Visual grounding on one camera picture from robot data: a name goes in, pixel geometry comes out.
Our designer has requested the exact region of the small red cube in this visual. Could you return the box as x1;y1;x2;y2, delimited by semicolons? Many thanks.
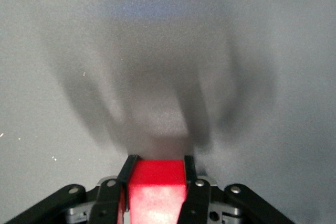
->
119;159;188;224

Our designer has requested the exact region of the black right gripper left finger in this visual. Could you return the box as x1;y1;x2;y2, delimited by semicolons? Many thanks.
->
5;154;139;224

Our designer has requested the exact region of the dark grey table mat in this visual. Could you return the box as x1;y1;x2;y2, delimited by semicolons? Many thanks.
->
0;0;336;224

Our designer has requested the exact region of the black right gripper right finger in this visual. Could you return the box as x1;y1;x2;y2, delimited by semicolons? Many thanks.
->
178;155;295;224

